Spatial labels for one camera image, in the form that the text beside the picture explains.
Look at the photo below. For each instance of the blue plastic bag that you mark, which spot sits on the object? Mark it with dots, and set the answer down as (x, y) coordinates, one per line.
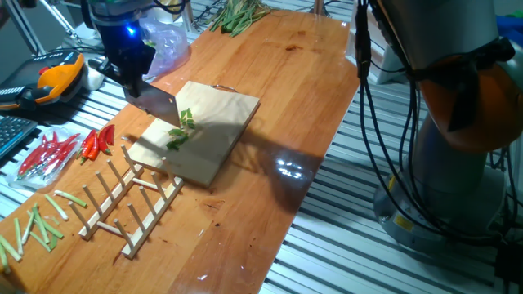
(510, 25)

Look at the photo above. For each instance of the translucent plastic bag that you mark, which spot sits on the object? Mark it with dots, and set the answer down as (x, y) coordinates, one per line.
(171, 45)

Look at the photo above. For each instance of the white crumpled cloth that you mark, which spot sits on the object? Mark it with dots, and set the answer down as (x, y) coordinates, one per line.
(93, 79)

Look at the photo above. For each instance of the chopped green vegetables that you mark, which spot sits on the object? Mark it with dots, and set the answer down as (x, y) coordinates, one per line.
(150, 43)

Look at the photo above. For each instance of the large glossy wooden board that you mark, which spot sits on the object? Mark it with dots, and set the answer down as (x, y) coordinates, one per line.
(245, 53)

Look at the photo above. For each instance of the green chili slice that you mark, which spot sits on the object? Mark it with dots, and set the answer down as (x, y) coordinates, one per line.
(176, 132)
(171, 145)
(182, 139)

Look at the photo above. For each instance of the dark red chili pepper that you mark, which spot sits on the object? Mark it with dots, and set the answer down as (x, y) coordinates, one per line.
(110, 134)
(89, 139)
(103, 141)

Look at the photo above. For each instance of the bundle of green stalks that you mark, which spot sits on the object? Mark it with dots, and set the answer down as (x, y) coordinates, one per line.
(239, 16)

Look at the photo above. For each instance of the yellow food package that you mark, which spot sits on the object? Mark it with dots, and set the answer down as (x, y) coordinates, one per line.
(169, 6)

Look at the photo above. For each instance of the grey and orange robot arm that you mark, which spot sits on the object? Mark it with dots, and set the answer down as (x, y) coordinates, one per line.
(433, 32)

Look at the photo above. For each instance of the plastic bag of red chilies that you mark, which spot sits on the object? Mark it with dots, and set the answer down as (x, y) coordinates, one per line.
(41, 159)

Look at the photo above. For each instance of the wooden peg dish rack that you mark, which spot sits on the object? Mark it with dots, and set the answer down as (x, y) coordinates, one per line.
(106, 204)

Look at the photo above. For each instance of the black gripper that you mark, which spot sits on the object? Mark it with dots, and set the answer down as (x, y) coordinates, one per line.
(124, 49)

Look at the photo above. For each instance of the light wooden cutting board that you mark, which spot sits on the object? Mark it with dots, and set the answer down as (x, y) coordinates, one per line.
(220, 122)

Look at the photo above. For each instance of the aluminium frame post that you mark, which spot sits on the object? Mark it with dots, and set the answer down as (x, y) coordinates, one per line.
(187, 20)

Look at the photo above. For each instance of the orange and black teach pendant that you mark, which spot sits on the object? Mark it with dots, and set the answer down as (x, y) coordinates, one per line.
(61, 77)

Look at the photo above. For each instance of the aluminium frame bar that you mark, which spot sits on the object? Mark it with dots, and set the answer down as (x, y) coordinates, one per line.
(25, 28)
(319, 6)

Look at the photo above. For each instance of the white box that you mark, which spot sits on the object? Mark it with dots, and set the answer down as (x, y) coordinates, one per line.
(380, 61)

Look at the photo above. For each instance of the black keyboard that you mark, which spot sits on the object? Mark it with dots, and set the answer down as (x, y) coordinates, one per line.
(14, 132)

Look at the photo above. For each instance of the green chili pepper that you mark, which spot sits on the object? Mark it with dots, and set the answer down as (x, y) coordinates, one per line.
(187, 117)

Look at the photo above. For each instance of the pale green stalk piece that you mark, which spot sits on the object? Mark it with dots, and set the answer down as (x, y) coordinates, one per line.
(10, 248)
(28, 228)
(55, 232)
(4, 259)
(41, 241)
(69, 197)
(40, 222)
(56, 207)
(53, 243)
(18, 237)

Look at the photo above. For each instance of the steel cleaver knife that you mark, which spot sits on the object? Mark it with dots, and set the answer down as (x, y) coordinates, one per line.
(157, 104)

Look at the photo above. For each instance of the orange red chili pepper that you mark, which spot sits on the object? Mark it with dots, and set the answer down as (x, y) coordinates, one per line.
(95, 149)
(86, 153)

